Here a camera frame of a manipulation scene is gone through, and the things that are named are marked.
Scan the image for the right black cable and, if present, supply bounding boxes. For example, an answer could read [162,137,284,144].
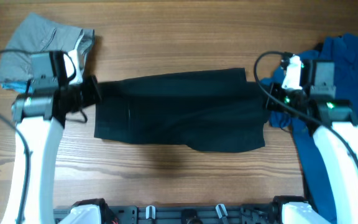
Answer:
[253,51,358,224]

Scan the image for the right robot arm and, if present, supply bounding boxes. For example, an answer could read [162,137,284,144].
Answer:
[266,55,358,223]

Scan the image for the folded light blue garment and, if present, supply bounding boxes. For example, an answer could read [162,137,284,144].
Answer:
[1,82,27,93]

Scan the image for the folded grey shorts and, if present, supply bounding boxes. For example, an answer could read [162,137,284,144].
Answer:
[0,13,95,85]

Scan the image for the black shorts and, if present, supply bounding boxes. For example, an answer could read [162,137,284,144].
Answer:
[94,68,270,152]

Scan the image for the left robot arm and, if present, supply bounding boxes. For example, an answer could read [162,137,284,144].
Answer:
[2,50,101,223]

